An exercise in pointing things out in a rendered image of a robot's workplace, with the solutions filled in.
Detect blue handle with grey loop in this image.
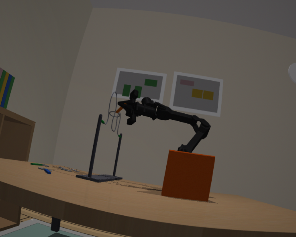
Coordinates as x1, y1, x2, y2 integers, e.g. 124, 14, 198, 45
38, 167, 52, 174

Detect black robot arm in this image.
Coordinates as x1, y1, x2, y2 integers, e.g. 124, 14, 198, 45
141, 97, 211, 153

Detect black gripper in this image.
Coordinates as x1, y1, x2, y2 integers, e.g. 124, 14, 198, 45
118, 90, 147, 125

